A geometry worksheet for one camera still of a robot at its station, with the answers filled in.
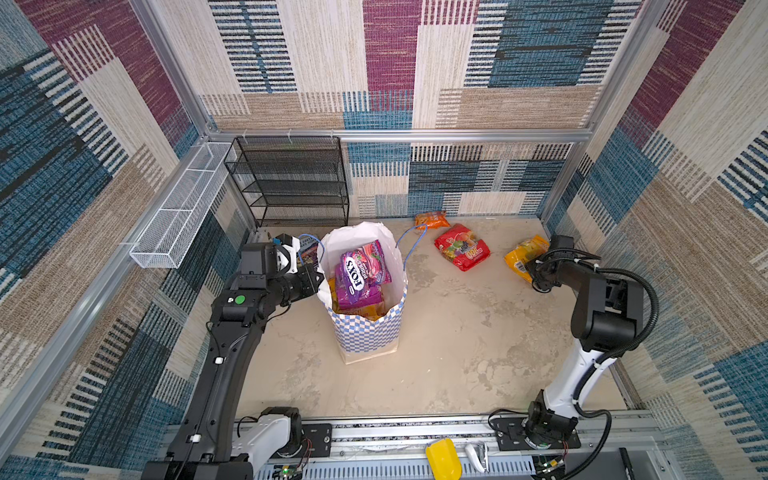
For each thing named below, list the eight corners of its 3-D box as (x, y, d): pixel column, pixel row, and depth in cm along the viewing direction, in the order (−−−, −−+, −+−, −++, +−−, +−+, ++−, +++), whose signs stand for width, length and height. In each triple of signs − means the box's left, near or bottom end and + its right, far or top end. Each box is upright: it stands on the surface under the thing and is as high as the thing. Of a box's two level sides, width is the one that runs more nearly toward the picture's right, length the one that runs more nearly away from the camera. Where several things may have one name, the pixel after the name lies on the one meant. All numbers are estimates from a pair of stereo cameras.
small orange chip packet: (415, 229, 118) (415, 223, 115) (414, 218, 122) (414, 211, 119) (448, 229, 118) (449, 223, 115) (446, 217, 122) (447, 211, 119)
